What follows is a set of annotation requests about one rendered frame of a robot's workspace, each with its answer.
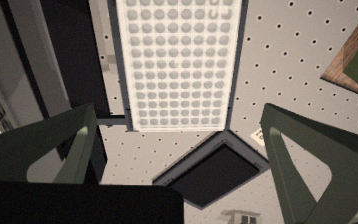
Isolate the white multiwell plate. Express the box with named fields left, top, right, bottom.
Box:
left=116, top=0, right=242, bottom=132

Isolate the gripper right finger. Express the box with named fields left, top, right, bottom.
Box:
left=260, top=103, right=358, bottom=224

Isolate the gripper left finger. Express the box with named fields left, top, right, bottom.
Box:
left=0, top=103, right=97, bottom=184

